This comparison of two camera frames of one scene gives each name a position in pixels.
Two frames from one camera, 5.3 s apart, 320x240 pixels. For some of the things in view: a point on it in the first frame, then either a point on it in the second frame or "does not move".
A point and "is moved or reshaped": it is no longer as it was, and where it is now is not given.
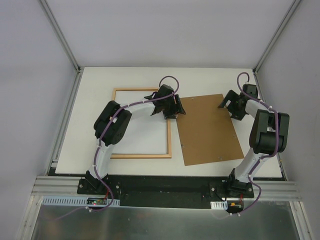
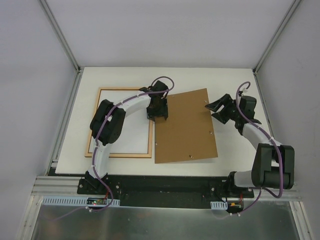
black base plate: x=164 y=191 does not move
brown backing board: x=206 y=132 is moved or reshaped
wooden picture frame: x=168 y=155 to x=136 y=140
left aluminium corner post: x=60 y=35 does not move
